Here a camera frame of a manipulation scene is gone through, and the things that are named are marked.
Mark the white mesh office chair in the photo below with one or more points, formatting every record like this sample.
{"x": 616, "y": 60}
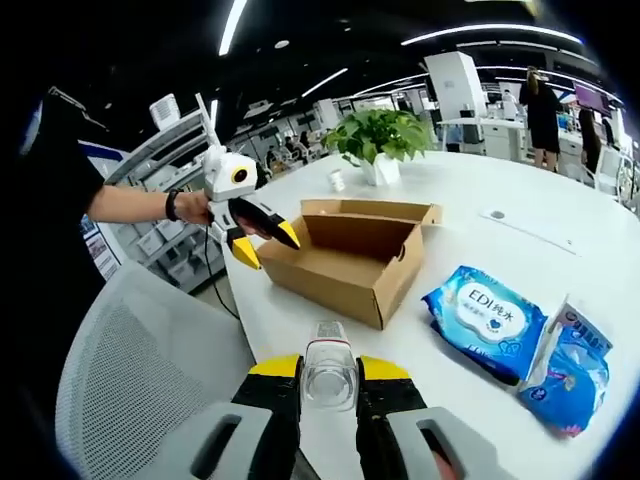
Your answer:
{"x": 140, "y": 360}

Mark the white office desk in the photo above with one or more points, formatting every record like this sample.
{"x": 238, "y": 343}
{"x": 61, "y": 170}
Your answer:
{"x": 495, "y": 140}

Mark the person's left hand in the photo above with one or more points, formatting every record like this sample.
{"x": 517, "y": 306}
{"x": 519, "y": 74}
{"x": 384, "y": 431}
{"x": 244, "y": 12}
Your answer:
{"x": 195, "y": 207}

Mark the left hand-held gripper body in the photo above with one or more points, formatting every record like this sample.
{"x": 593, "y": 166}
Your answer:
{"x": 225, "y": 175}

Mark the grey storage shelf rack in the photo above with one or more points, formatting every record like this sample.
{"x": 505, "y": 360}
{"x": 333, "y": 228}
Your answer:
{"x": 165, "y": 240}

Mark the large blue wet wipes pack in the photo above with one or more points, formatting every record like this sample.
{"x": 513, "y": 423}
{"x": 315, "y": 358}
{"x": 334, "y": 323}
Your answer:
{"x": 485, "y": 315}

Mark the green potted plant white pot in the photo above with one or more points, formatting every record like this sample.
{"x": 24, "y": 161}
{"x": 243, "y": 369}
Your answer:
{"x": 375, "y": 137}

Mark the white ceiling light strip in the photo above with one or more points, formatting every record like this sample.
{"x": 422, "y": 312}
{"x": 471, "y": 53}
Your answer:
{"x": 232, "y": 25}
{"x": 490, "y": 27}

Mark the white table power strip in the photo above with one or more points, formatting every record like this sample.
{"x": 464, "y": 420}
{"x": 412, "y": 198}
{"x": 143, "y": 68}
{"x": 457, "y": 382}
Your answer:
{"x": 535, "y": 232}

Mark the white carton pack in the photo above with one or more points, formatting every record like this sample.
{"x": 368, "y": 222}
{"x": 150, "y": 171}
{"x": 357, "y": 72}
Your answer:
{"x": 585, "y": 320}

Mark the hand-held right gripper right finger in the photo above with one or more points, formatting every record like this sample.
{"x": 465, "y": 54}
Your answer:
{"x": 385, "y": 400}

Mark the white square pillar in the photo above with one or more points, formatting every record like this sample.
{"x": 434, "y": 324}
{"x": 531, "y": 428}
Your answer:
{"x": 452, "y": 80}

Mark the person's black shirt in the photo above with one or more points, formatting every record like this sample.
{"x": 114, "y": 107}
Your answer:
{"x": 50, "y": 175}

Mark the small blue tissue pack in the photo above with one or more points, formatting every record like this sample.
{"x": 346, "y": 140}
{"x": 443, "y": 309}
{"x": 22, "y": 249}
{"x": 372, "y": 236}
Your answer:
{"x": 570, "y": 390}

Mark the white paper cup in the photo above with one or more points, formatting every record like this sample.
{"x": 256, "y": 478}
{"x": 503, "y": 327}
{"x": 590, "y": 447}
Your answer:
{"x": 337, "y": 181}

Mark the clear plastic bottle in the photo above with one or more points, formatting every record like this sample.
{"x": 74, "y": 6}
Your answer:
{"x": 329, "y": 370}

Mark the brown cardboard shoe box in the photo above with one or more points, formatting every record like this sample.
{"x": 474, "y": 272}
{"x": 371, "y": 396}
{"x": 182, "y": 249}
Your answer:
{"x": 325, "y": 295}

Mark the purple wall screen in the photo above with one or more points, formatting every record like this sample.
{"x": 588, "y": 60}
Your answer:
{"x": 592, "y": 97}

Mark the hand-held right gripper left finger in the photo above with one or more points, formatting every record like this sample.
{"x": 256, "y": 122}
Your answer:
{"x": 270, "y": 410}

